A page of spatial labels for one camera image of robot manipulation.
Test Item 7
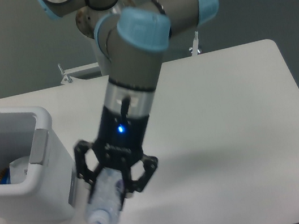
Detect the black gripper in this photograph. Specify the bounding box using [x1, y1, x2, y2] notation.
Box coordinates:
[74, 101, 159, 193]

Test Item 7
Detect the crushed clear plastic bottle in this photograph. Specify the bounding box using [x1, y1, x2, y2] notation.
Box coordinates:
[85, 168, 125, 224]

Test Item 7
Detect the white paper tissue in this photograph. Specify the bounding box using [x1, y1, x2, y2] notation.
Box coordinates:
[9, 156, 29, 184]

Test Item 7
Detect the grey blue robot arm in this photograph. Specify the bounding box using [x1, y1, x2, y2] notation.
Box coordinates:
[74, 0, 219, 195]

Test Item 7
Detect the white plastic trash can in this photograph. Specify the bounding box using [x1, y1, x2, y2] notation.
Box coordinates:
[0, 106, 76, 221]

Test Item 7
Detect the blue snack packet in bin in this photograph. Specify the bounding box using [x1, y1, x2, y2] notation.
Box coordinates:
[0, 167, 11, 185]

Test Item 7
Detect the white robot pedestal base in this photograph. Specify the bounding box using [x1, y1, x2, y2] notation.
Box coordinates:
[47, 0, 205, 86]

